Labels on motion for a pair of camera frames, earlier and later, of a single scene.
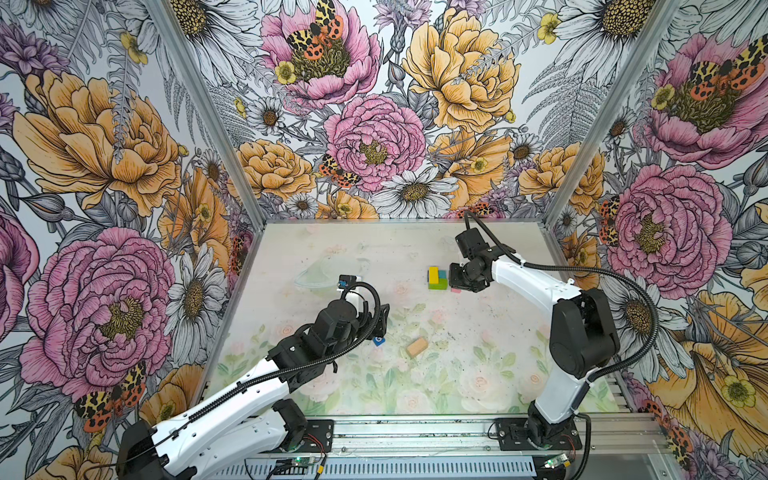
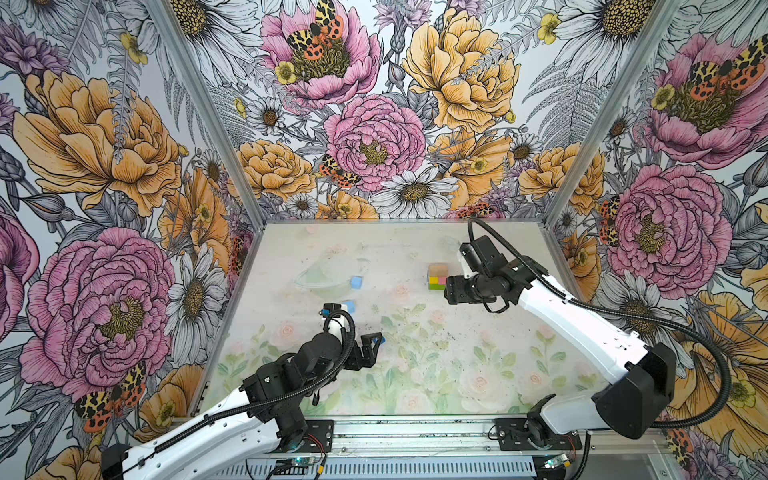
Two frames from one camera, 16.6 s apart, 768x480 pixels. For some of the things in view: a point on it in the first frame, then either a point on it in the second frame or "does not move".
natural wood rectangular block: x=417 y=347 -> x=438 y=271
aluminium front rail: x=608 y=435 does not move
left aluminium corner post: x=185 y=57 does not move
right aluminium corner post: x=653 y=32 does not move
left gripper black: x=367 y=332 -> x=356 y=362
